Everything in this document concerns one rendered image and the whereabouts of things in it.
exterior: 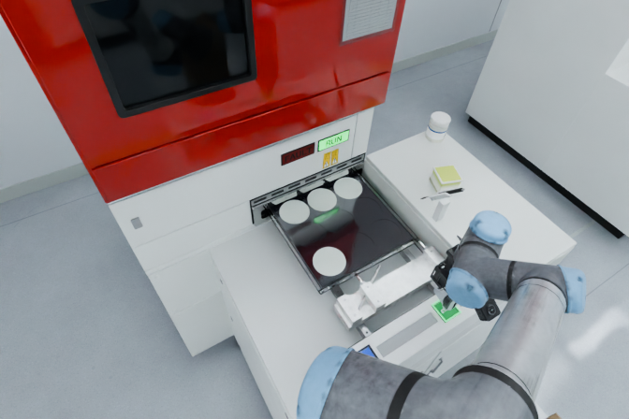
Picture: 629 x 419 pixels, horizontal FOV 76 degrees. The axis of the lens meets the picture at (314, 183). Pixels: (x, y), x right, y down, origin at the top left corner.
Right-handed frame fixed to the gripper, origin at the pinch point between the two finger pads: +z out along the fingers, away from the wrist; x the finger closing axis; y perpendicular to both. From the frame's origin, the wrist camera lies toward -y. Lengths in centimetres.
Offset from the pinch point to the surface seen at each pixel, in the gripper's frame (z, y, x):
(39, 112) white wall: 46, 207, 92
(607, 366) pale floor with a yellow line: 98, -40, -102
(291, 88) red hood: -41, 53, 17
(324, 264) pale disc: 8.0, 31.1, 18.7
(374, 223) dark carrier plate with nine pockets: 8.0, 36.0, -3.9
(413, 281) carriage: 10.0, 14.0, -2.2
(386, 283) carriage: 10.0, 17.3, 5.5
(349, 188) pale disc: 8, 52, -5
